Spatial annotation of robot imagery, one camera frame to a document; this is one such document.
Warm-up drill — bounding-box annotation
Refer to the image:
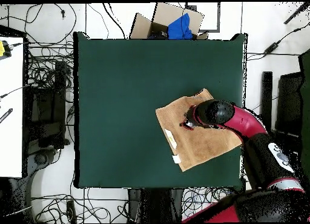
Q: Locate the tan terry towel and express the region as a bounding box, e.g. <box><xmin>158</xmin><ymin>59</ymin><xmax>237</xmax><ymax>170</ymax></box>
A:
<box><xmin>155</xmin><ymin>88</ymin><xmax>243</xmax><ymax>173</ymax></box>

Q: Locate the dark green table cloth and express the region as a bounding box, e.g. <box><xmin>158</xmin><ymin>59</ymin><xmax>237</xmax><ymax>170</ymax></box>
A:
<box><xmin>73</xmin><ymin>31</ymin><xmax>248</xmax><ymax>189</ymax></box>

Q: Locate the blue cloth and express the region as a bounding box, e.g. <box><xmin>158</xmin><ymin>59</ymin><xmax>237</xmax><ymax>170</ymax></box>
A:
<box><xmin>167</xmin><ymin>13</ymin><xmax>194</xmax><ymax>40</ymax></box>

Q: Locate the brown cardboard box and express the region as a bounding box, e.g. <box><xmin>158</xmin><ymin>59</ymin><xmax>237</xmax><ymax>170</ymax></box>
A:
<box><xmin>129</xmin><ymin>2</ymin><xmax>209</xmax><ymax>40</ymax></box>

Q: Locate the black power adapter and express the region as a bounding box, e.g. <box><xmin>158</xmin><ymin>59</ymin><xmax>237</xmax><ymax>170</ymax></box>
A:
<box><xmin>263</xmin><ymin>41</ymin><xmax>282</xmax><ymax>55</ymax></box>

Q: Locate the black computer tower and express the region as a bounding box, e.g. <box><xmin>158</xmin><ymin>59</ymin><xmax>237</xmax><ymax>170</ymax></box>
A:
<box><xmin>25</xmin><ymin>61</ymin><xmax>67</xmax><ymax>150</ymax></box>

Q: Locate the black slanted bar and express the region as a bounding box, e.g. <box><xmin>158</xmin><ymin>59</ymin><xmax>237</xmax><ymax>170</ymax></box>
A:
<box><xmin>283</xmin><ymin>2</ymin><xmax>310</xmax><ymax>25</ymax></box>

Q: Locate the white desk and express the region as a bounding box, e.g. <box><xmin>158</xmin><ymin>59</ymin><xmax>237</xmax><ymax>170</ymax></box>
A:
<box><xmin>0</xmin><ymin>36</ymin><xmax>24</xmax><ymax>179</ymax></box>

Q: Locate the yellow and black tool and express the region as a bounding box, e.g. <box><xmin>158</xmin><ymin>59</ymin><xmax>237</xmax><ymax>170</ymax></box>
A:
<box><xmin>0</xmin><ymin>40</ymin><xmax>12</xmax><ymax>58</ymax></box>

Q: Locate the black upright post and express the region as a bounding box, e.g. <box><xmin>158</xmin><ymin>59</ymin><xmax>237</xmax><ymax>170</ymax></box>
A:
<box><xmin>260</xmin><ymin>71</ymin><xmax>274</xmax><ymax>133</ymax></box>

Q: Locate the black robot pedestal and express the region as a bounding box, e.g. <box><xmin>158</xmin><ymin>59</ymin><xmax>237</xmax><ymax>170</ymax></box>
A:
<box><xmin>127</xmin><ymin>188</ymin><xmax>185</xmax><ymax>223</ymax></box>

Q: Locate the black square frame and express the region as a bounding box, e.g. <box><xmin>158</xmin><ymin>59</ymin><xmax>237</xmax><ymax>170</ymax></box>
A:
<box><xmin>185</xmin><ymin>2</ymin><xmax>221</xmax><ymax>33</ymax></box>

